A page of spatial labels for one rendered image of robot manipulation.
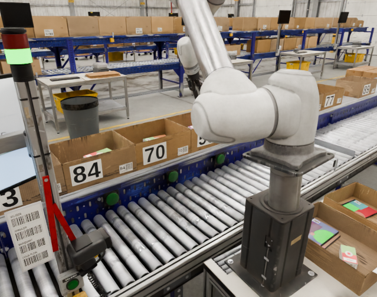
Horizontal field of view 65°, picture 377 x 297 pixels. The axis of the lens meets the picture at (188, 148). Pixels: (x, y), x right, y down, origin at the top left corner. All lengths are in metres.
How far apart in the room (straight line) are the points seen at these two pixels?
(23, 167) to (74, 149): 0.91
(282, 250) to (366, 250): 0.53
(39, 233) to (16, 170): 0.19
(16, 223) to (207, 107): 0.58
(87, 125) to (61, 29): 2.33
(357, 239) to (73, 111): 3.59
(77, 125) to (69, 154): 2.50
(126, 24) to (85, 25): 0.84
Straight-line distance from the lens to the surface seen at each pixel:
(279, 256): 1.12
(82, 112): 4.24
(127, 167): 1.66
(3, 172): 0.93
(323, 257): 1.36
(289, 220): 1.05
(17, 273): 1.45
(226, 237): 1.45
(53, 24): 6.08
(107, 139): 1.88
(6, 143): 0.90
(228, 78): 0.86
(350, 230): 1.59
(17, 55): 0.76
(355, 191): 1.91
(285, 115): 0.88
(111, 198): 1.60
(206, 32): 1.01
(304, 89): 0.91
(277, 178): 1.02
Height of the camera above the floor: 1.68
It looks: 24 degrees down
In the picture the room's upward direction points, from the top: straight up
